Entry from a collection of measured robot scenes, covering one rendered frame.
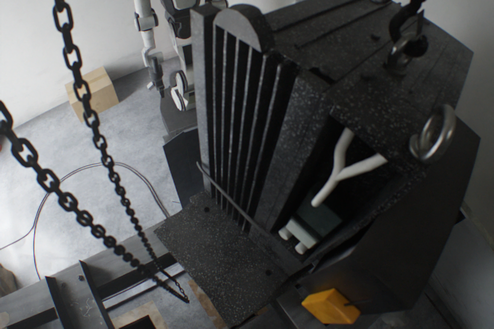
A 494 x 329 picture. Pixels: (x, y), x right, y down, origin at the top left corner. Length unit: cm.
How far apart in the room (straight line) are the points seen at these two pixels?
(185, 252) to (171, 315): 95
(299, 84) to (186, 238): 73
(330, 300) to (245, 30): 46
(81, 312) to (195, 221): 68
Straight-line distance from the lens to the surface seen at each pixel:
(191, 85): 181
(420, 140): 35
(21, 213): 254
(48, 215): 236
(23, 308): 150
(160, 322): 187
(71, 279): 135
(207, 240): 97
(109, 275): 127
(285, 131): 43
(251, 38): 39
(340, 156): 42
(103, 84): 256
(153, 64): 170
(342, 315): 53
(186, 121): 217
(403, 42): 41
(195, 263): 95
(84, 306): 131
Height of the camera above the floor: 183
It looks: 55 degrees down
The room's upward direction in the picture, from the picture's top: 8 degrees clockwise
